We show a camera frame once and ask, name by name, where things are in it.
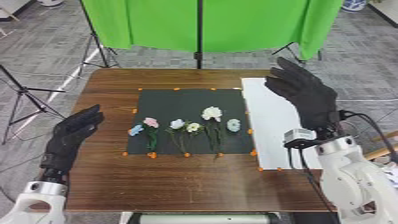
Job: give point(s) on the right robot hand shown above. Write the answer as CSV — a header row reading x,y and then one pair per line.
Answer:
x,y
308,93

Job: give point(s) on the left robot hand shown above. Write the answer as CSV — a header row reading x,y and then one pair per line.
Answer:
x,y
68,136

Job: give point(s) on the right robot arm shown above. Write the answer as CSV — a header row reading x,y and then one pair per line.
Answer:
x,y
355,180

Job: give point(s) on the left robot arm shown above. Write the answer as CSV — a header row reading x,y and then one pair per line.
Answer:
x,y
36,200

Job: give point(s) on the small blue flower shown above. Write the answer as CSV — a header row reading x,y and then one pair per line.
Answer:
x,y
135,130

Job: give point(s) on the black backdrop stand legs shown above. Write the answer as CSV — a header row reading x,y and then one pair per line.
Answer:
x,y
292,48

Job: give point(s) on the white sheet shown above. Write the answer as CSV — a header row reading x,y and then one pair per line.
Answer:
x,y
267,133

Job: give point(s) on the pink flower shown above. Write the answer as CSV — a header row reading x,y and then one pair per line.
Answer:
x,y
151,122

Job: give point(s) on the black tripod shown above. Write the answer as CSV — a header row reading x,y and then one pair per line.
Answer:
x,y
23,91

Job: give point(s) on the large white flower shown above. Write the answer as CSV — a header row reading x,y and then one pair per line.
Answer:
x,y
212,113

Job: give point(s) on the pale blue white flower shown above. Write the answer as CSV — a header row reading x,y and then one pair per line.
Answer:
x,y
176,124

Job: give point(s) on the dark mat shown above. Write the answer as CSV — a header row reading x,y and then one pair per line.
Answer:
x,y
178,103

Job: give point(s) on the cream yellow flower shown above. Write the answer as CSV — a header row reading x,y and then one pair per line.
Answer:
x,y
194,127

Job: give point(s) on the black backdrop pole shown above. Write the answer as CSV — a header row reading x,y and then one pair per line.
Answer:
x,y
199,33

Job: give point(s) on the blue and white vase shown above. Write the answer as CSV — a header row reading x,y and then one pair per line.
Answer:
x,y
354,4

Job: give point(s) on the black light stand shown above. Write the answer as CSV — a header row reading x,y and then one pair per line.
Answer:
x,y
94,40

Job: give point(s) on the pale grey bar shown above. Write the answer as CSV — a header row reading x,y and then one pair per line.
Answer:
x,y
201,219

